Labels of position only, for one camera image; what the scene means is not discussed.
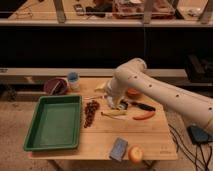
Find bunch of dark grapes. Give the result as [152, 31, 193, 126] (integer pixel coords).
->
[84, 100, 100, 128]

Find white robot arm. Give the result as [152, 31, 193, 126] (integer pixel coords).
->
[102, 58, 213, 136]

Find red bowl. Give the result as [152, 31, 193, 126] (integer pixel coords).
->
[126, 88, 142, 99]

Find dark purple bowl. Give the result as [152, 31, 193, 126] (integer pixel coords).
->
[44, 78, 68, 95]

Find blue lidded plastic cup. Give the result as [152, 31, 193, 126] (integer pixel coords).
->
[67, 72, 79, 91]

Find yellow banana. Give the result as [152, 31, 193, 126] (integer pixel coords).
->
[101, 110, 127, 117]

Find red chili pepper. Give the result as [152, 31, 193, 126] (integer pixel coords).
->
[132, 111, 155, 120]

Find wooden table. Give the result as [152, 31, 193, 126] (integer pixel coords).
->
[28, 78, 177, 160]

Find green plastic tray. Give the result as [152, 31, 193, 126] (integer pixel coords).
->
[23, 95, 82, 152]

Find blue sponge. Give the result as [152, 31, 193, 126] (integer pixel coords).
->
[109, 138, 128, 162]

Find orange fruit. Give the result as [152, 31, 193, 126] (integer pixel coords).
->
[128, 146, 143, 163]

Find wooden handled utensil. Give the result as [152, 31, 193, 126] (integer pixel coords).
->
[83, 95, 104, 100]

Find black handled knife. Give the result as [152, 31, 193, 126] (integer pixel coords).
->
[130, 101, 156, 111]

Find black cables on floor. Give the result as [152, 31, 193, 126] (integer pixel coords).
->
[167, 123, 213, 171]

